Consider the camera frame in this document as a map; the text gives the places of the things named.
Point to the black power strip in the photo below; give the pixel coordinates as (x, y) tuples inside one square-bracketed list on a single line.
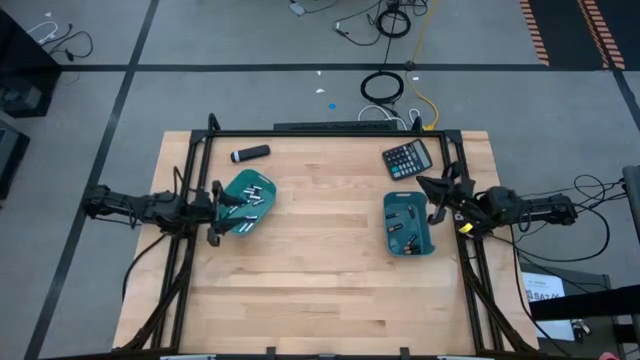
[(335, 126)]

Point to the black desk calculator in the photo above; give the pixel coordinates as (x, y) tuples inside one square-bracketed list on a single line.
[(407, 160)]

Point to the grey adapter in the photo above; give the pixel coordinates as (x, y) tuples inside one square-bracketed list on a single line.
[(297, 8)]

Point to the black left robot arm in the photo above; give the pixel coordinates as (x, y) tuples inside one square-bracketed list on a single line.
[(140, 207)]

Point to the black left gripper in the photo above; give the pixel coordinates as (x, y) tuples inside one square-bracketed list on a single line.
[(200, 212)]

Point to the black cylinder grey end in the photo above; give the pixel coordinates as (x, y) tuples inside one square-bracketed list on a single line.
[(252, 153)]

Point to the white paper sheet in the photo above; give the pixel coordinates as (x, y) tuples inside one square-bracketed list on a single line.
[(542, 287)]

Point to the black copper AA battery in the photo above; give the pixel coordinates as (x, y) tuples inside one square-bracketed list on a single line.
[(408, 246), (395, 228), (411, 240), (410, 211), (412, 251), (393, 216)]

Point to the blue-grey plastic bin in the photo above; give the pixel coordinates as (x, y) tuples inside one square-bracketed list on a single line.
[(397, 202)]

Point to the black bar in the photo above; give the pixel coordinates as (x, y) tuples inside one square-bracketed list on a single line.
[(590, 302)]

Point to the yellow label tag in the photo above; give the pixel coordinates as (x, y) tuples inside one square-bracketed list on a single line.
[(466, 228)]

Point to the grey post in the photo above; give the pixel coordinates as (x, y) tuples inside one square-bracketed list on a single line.
[(632, 200)]

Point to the black orange striped mat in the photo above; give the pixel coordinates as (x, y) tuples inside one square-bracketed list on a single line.
[(570, 30)]

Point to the black aluminium rig frame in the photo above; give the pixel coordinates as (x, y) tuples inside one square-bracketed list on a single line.
[(325, 133)]

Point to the black case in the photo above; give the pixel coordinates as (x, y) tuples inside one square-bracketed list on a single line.
[(10, 160)]

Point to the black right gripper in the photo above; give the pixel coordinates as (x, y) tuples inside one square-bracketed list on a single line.
[(467, 202)]

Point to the bunch of keys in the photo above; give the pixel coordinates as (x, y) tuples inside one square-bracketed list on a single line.
[(580, 330)]

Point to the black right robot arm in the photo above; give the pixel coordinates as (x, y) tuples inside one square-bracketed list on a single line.
[(525, 207)]

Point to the teal plastic bin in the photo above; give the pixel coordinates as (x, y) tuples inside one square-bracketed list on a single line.
[(263, 211)]

